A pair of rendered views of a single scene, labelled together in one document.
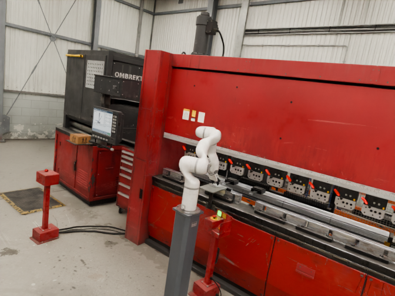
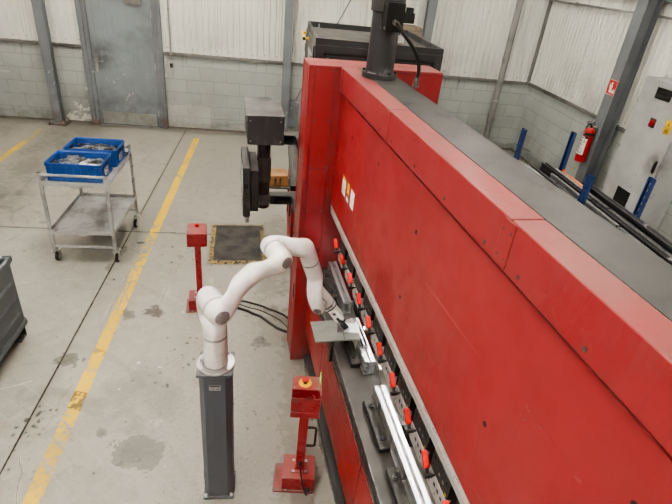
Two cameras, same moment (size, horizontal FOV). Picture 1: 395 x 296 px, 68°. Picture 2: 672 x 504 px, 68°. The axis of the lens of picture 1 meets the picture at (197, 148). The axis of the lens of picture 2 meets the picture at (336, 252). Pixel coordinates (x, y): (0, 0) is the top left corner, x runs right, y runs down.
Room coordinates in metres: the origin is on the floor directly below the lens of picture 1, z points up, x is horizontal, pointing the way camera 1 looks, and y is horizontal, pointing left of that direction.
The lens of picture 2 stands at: (1.11, -1.63, 2.81)
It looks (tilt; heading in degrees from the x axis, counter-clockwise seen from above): 30 degrees down; 40
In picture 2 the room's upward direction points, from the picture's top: 6 degrees clockwise
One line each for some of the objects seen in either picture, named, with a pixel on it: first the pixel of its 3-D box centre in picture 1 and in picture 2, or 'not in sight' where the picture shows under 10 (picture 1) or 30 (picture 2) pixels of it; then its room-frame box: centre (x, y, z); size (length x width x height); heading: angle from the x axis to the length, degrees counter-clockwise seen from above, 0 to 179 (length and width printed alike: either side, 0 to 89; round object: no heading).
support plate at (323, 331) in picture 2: (213, 187); (335, 330); (2.87, -0.22, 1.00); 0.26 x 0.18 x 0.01; 145
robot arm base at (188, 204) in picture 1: (190, 198); (215, 349); (2.20, 0.00, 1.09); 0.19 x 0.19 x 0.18
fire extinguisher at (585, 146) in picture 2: not in sight; (585, 141); (8.56, 0.30, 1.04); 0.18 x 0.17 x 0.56; 49
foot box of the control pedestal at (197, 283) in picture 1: (204, 289); (294, 472); (2.57, -0.27, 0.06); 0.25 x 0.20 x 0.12; 134
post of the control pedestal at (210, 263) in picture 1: (211, 258); (302, 436); (2.59, -0.29, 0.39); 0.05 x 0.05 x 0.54; 44
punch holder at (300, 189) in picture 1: (298, 183); (411, 396); (2.54, -0.93, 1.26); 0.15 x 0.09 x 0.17; 55
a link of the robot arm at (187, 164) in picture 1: (190, 171); (211, 312); (2.21, 0.03, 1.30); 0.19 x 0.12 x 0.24; 76
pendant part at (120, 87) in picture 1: (113, 115); (262, 164); (3.32, 1.00, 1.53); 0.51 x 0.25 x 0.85; 54
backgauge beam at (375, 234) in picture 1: (265, 197); not in sight; (3.00, -0.79, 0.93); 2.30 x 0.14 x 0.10; 55
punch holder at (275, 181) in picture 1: (277, 177); (396, 363); (2.66, -0.77, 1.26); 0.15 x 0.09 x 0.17; 55
